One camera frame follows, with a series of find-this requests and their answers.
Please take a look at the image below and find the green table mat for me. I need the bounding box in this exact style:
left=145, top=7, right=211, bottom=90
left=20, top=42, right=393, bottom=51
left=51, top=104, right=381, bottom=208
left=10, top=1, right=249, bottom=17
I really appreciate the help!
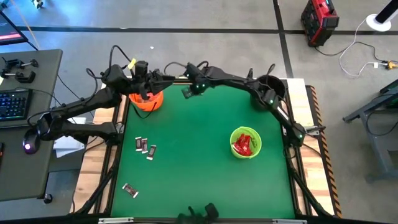
left=110, top=82, right=295, bottom=219

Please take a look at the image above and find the black plastic bucket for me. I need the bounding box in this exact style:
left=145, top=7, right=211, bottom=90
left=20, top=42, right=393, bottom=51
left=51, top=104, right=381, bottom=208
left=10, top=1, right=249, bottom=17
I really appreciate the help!
left=250, top=74, right=287, bottom=112

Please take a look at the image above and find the black screw clamp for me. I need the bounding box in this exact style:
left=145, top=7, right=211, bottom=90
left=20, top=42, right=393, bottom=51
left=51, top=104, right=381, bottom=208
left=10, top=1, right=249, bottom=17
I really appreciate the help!
left=1, top=57, right=40, bottom=71
left=0, top=68, right=37, bottom=84

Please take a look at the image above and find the backlit black keyboard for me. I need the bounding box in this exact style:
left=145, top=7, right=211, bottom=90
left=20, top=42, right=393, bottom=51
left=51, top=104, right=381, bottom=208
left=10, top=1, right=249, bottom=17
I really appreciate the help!
left=0, top=88, right=33, bottom=122

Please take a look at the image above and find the white floor cable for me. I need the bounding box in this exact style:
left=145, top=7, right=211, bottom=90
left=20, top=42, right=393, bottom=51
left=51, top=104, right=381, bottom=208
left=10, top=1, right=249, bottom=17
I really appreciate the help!
left=338, top=17, right=389, bottom=77

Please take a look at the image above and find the black floor cable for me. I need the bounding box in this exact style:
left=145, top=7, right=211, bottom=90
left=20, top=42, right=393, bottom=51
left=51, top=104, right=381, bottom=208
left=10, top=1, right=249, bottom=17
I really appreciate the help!
left=313, top=40, right=386, bottom=63

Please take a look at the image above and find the red black tool box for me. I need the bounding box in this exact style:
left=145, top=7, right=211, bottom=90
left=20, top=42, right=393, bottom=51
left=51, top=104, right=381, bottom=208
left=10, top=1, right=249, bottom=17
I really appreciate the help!
left=300, top=0, right=340, bottom=48

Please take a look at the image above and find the white round stand base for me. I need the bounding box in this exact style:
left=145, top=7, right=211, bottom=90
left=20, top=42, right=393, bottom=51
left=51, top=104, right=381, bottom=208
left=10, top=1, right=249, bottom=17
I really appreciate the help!
left=365, top=12, right=392, bottom=32

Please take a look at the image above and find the orange plastic halloween bucket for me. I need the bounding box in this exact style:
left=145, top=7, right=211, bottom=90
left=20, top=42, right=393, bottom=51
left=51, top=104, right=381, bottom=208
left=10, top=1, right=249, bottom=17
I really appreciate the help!
left=128, top=90, right=165, bottom=112

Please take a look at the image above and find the dark grey metal stand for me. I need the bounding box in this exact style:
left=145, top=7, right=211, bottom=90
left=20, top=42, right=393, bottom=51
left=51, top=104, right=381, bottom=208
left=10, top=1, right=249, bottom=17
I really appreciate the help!
left=341, top=79, right=398, bottom=183

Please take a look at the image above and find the white paper sheet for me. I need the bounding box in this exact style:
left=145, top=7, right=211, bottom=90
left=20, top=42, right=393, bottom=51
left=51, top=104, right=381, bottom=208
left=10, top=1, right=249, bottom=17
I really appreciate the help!
left=52, top=116, right=87, bottom=159

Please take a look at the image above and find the wooden work table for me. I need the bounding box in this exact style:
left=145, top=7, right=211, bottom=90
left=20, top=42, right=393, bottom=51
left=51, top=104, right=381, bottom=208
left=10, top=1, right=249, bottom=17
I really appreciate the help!
left=70, top=75, right=338, bottom=218

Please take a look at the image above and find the dark grey desk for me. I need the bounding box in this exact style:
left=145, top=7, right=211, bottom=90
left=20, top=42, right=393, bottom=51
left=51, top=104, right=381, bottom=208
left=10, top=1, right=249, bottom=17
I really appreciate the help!
left=0, top=49, right=63, bottom=129
left=0, top=123, right=58, bottom=202

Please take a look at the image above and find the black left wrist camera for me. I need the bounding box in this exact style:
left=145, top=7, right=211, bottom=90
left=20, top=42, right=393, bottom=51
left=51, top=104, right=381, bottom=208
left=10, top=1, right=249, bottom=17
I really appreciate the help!
left=135, top=60, right=149, bottom=77

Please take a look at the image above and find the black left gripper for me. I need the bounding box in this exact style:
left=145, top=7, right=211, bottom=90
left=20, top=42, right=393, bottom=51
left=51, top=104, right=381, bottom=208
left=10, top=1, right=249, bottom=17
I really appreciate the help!
left=116, top=71, right=177, bottom=101

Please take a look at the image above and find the lime green plastic bucket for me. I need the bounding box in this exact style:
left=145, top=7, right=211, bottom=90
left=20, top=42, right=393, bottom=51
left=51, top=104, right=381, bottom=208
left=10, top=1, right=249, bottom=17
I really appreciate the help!
left=229, top=126, right=263, bottom=160

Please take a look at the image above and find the yellow black hazard strip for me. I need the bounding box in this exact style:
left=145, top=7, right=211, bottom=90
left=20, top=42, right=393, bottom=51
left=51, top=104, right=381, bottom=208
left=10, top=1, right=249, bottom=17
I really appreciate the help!
left=306, top=85, right=343, bottom=218

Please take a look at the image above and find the computer monitor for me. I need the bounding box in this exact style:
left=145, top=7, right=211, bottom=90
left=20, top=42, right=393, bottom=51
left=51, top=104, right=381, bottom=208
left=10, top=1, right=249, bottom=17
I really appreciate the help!
left=0, top=11, right=29, bottom=47

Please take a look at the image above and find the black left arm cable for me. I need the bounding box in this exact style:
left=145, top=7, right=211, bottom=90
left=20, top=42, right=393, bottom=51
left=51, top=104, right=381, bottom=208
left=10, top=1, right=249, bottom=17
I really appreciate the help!
left=86, top=44, right=133, bottom=96

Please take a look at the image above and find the black stand pole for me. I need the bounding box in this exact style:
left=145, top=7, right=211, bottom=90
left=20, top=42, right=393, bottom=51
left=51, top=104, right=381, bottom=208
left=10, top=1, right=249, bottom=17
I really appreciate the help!
left=374, top=0, right=398, bottom=24

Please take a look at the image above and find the yellow cord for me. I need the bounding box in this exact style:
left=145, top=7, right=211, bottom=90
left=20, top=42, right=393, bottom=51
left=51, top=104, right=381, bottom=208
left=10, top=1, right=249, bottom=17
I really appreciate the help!
left=11, top=0, right=40, bottom=50

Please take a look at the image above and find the black computer mouse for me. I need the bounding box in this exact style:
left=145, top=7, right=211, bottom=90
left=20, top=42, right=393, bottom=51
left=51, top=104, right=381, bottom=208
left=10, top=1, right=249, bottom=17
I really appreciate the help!
left=22, top=128, right=41, bottom=156

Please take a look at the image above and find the silver metal plate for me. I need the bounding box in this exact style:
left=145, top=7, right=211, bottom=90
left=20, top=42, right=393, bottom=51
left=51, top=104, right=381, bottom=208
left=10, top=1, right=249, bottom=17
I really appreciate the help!
left=272, top=218, right=308, bottom=224
left=98, top=217, right=134, bottom=224

